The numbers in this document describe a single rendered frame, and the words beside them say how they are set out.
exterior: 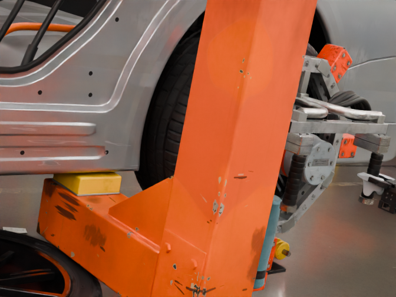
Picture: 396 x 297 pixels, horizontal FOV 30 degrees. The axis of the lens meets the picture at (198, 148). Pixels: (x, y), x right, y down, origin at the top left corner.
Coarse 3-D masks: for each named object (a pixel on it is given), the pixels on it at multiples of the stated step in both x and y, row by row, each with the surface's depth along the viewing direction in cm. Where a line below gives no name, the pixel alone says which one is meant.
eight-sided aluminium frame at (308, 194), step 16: (304, 64) 210; (320, 64) 214; (320, 80) 220; (320, 96) 226; (336, 144) 231; (336, 160) 234; (304, 192) 235; (320, 192) 233; (304, 208) 231; (288, 224) 227
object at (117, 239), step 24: (48, 192) 199; (144, 192) 171; (168, 192) 165; (48, 216) 199; (72, 216) 190; (96, 216) 182; (120, 216) 178; (144, 216) 171; (48, 240) 200; (72, 240) 190; (96, 240) 182; (120, 240) 175; (144, 240) 169; (96, 264) 182; (120, 264) 175; (144, 264) 168; (120, 288) 175; (144, 288) 168
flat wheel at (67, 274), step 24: (0, 240) 199; (24, 240) 202; (0, 264) 191; (24, 264) 198; (48, 264) 193; (72, 264) 192; (0, 288) 176; (24, 288) 199; (48, 288) 193; (72, 288) 179; (96, 288) 181
